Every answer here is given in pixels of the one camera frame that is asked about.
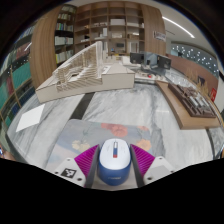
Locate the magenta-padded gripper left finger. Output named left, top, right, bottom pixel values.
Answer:
left=53, top=143, right=101, bottom=189

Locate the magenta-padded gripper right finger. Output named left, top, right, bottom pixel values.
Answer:
left=129, top=143, right=176, bottom=188

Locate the white and blue computer mouse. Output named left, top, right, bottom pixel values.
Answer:
left=97, top=138, right=132, bottom=187

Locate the floral print mouse pad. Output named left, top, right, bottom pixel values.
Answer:
left=45, top=118, right=166, bottom=173

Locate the white paper sheet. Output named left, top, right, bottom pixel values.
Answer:
left=15, top=103, right=46, bottom=133

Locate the brown wooden architectural model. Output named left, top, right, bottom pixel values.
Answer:
left=155, top=79, right=224, bottom=131

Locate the flat white architectural model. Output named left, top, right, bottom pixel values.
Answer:
left=134, top=70, right=168, bottom=85

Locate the large white architectural model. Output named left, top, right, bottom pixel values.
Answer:
left=34, top=40, right=136, bottom=104

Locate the dark grey block model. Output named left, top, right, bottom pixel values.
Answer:
left=129, top=52, right=173, bottom=71

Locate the bookshelf with coloured books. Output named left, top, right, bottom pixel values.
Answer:
left=0, top=26, right=37, bottom=129

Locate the group of small ceiling lights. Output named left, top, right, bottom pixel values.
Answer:
left=171, top=44, right=220, bottom=73

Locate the long ceiling light strip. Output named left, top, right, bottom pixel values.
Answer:
left=161, top=15, right=196, bottom=39

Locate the white wall sign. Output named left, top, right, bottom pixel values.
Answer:
left=152, top=30, right=167, bottom=42

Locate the wooden wall shelf unit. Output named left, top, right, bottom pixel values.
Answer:
left=53, top=1, right=146, bottom=66

